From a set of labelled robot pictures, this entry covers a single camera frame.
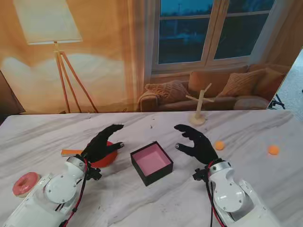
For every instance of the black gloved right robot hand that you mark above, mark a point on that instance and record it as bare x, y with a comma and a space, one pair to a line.
202, 147

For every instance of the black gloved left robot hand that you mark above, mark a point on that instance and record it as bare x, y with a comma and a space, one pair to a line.
99, 146

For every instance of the red ping pong bat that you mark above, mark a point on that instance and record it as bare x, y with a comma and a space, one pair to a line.
110, 159

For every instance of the orange ping pong ball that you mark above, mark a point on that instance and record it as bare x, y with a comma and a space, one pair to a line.
273, 149
219, 145

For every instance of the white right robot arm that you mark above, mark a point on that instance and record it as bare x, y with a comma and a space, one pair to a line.
227, 189

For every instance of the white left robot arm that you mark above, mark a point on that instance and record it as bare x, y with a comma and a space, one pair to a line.
59, 186

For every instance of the black box with pink lining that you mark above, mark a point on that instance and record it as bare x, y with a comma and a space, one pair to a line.
151, 163

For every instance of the wooden mug tree stand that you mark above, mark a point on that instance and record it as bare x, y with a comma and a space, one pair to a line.
197, 121

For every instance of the pink glazed donut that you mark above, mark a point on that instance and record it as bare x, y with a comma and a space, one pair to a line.
32, 177

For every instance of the black tripod stand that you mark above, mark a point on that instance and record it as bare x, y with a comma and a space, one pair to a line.
275, 102

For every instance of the printed living room backdrop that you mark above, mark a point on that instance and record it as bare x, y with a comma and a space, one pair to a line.
106, 59

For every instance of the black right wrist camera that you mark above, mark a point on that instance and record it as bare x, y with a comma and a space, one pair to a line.
200, 176

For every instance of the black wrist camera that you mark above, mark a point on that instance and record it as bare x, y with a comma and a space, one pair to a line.
94, 175
200, 176

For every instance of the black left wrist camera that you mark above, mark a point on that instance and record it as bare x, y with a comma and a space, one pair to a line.
94, 175

